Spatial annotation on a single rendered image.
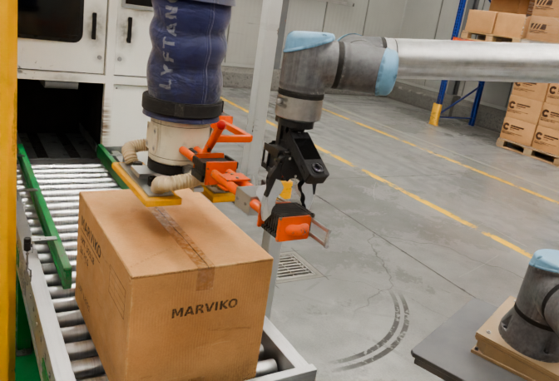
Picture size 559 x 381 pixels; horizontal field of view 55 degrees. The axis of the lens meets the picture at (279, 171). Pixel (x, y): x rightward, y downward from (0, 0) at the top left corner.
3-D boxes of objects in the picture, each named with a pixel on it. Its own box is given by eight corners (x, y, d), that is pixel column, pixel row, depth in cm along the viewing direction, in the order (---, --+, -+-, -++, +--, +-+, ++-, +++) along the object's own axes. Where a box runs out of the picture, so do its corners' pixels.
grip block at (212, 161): (189, 174, 139) (191, 152, 138) (223, 173, 145) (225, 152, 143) (202, 185, 133) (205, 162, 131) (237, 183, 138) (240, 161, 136)
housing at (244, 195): (232, 205, 122) (234, 185, 121) (258, 203, 126) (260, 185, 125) (246, 216, 117) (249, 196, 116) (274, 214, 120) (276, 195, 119)
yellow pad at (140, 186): (111, 168, 168) (111, 152, 166) (142, 167, 173) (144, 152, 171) (145, 208, 140) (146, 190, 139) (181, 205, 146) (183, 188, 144)
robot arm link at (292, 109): (332, 101, 104) (289, 99, 99) (328, 126, 105) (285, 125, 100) (307, 92, 111) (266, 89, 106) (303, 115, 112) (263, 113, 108)
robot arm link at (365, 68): (392, 44, 110) (332, 35, 108) (408, 53, 99) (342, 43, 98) (381, 89, 113) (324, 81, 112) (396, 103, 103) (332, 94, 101)
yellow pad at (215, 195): (170, 166, 178) (170, 151, 176) (197, 165, 183) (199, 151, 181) (212, 203, 150) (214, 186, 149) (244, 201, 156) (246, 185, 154)
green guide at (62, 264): (2, 157, 318) (2, 142, 315) (22, 157, 323) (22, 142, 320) (40, 293, 188) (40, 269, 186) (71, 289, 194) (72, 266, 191)
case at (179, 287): (74, 298, 189) (79, 190, 178) (182, 282, 210) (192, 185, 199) (121, 413, 141) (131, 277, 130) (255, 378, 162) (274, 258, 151)
